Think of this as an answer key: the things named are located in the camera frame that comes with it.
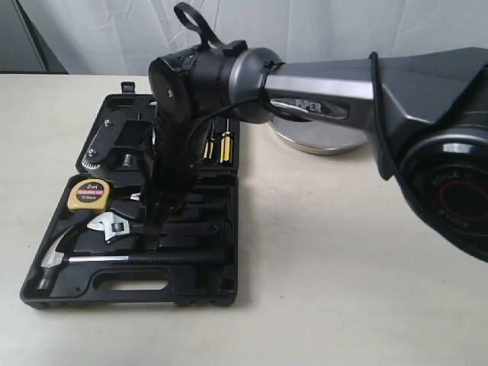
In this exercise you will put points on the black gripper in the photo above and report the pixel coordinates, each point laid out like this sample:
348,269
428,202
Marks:
170,166

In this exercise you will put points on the black handled adjustable wrench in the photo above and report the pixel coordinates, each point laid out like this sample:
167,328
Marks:
114,226

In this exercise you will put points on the black plastic tool case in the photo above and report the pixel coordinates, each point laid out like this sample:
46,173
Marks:
214,199

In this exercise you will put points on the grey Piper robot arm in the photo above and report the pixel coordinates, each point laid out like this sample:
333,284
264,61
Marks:
424,115

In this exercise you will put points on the small yellow black screwdriver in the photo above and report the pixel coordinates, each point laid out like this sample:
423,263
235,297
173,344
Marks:
208,151

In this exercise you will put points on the large yellow black screwdriver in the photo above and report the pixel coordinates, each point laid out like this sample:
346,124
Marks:
226,145

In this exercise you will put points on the yellow tape measure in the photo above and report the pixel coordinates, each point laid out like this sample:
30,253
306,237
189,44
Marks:
90,194

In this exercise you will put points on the round stainless steel pan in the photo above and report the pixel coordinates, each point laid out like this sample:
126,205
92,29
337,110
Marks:
318,138

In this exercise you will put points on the white backdrop curtain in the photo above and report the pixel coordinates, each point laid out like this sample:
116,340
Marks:
123,37

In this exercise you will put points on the orange handled pliers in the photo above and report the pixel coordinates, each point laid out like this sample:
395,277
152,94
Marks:
135,197

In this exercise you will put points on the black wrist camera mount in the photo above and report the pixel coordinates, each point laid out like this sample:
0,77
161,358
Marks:
116,137

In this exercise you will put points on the black handled claw hammer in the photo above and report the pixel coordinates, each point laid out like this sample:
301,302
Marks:
53,259

